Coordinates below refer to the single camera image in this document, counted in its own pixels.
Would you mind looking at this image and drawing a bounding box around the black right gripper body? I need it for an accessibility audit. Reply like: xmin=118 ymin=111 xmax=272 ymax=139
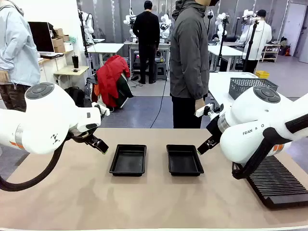
xmin=206 ymin=115 xmax=222 ymax=145

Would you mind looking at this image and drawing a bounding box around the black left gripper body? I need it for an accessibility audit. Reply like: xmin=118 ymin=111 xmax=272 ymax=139
xmin=68 ymin=125 xmax=97 ymax=145

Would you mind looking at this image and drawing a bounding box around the black ESD tray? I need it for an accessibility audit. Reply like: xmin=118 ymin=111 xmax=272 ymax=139
xmin=166 ymin=144 xmax=205 ymax=177
xmin=109 ymin=144 xmax=147 ymax=177

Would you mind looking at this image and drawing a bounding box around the grey jacket person's hand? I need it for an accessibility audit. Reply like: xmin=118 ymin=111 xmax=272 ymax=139
xmin=194 ymin=98 xmax=206 ymax=113

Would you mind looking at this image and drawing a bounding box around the pale blue jacket person's hand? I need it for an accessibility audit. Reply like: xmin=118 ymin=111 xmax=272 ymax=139
xmin=0 ymin=70 xmax=11 ymax=84

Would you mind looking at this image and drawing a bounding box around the black backpack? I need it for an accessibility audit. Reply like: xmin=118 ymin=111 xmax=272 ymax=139
xmin=64 ymin=86 xmax=86 ymax=108

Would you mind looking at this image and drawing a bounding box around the white side table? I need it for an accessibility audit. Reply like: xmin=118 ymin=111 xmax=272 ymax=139
xmin=208 ymin=72 xmax=260 ymax=114

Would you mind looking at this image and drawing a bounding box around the grey mesh basket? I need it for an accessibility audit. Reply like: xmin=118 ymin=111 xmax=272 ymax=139
xmin=228 ymin=77 xmax=279 ymax=101

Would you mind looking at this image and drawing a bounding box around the dark green garment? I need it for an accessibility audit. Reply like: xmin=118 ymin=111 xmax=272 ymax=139
xmin=116 ymin=72 xmax=134 ymax=109

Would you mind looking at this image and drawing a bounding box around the red jacket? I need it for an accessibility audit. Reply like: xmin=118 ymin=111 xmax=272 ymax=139
xmin=96 ymin=54 xmax=131 ymax=108

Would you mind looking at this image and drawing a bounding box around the small beige table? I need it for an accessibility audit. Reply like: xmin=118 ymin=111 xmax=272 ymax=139
xmin=53 ymin=65 xmax=90 ymax=95

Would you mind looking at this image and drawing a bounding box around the white cabinet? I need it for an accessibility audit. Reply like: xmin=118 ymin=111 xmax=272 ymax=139
xmin=38 ymin=51 xmax=68 ymax=85

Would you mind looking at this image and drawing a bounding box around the long white background table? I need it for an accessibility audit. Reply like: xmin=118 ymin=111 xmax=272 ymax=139
xmin=208 ymin=44 xmax=247 ymax=72

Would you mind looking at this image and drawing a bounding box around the grey step stool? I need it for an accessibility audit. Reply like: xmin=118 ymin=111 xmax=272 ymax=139
xmin=154 ymin=63 xmax=168 ymax=81

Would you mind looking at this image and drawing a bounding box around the person in grey jacket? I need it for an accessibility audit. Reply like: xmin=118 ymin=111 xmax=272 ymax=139
xmin=169 ymin=0 xmax=221 ymax=129

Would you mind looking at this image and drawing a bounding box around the black slotted board rack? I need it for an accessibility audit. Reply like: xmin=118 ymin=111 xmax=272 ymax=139
xmin=245 ymin=155 xmax=308 ymax=209

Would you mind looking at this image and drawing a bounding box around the black tripod stand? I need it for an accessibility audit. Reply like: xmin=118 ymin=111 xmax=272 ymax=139
xmin=242 ymin=20 xmax=260 ymax=73
xmin=217 ymin=18 xmax=230 ymax=73

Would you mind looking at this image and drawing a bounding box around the wooden shelf unit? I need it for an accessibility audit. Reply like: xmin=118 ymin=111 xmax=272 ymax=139
xmin=261 ymin=43 xmax=282 ymax=64

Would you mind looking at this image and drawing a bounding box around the person in white hoodie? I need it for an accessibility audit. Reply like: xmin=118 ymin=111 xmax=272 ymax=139
xmin=240 ymin=9 xmax=273 ymax=73

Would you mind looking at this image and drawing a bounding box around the black pole stand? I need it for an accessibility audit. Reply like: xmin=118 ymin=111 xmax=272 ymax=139
xmin=77 ymin=9 xmax=90 ymax=59

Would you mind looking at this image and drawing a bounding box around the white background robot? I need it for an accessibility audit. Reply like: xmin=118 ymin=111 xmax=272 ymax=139
xmin=215 ymin=12 xmax=230 ymax=40
xmin=81 ymin=12 xmax=95 ymax=42
xmin=123 ymin=8 xmax=138 ymax=39
xmin=160 ymin=13 xmax=173 ymax=39

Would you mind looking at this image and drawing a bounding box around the black monitor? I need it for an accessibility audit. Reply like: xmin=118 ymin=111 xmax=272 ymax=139
xmin=28 ymin=21 xmax=56 ymax=53

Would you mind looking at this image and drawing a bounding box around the person in pale blue jacket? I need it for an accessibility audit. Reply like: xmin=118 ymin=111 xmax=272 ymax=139
xmin=0 ymin=0 xmax=41 ymax=113

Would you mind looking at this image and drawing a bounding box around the person in black clothes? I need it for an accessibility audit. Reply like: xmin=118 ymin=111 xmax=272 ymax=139
xmin=132 ymin=0 xmax=161 ymax=85

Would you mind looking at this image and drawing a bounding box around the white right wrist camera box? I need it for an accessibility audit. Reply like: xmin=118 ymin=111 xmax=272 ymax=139
xmin=195 ymin=103 xmax=215 ymax=118

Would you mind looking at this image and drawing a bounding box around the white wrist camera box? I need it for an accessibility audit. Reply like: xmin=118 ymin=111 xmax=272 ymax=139
xmin=91 ymin=102 xmax=111 ymax=117
xmin=195 ymin=103 xmax=215 ymax=118

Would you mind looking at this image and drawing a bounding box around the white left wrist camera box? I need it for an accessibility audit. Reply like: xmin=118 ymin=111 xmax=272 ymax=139
xmin=91 ymin=102 xmax=111 ymax=117

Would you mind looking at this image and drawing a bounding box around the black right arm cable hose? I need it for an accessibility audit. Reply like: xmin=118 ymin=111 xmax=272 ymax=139
xmin=231 ymin=109 xmax=308 ymax=180

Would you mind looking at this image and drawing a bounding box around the black floor cable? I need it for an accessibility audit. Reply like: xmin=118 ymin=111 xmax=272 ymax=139
xmin=150 ymin=60 xmax=170 ymax=129

